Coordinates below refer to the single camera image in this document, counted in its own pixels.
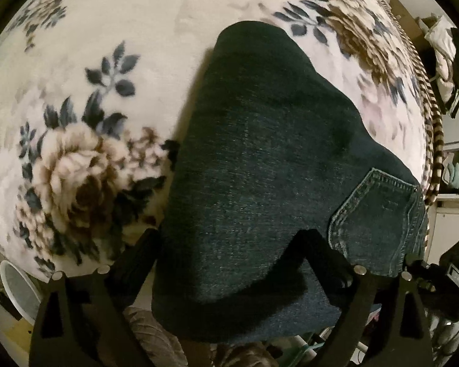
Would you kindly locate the white sliding wardrobe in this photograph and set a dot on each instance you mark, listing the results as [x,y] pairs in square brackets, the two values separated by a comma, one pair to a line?
[444,214]

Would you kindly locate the white round bin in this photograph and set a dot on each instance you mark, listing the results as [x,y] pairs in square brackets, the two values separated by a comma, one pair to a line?
[21,291]

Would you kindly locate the floral bed blanket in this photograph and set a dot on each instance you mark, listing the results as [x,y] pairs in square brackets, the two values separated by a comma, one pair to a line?
[94,93]

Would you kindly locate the dark blue jeans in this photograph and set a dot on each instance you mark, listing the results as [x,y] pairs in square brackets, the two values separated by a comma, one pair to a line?
[278,189]

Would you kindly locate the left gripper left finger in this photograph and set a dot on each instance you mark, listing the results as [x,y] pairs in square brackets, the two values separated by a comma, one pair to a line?
[80,320]

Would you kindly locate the chair with clothes pile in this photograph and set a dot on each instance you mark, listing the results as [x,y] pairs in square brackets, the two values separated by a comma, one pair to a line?
[441,61]

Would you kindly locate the brown cardboard box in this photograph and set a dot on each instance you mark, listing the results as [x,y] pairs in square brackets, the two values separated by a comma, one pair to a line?
[408,24]

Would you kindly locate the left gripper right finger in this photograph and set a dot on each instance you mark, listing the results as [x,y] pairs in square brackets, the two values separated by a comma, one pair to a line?
[401,337]

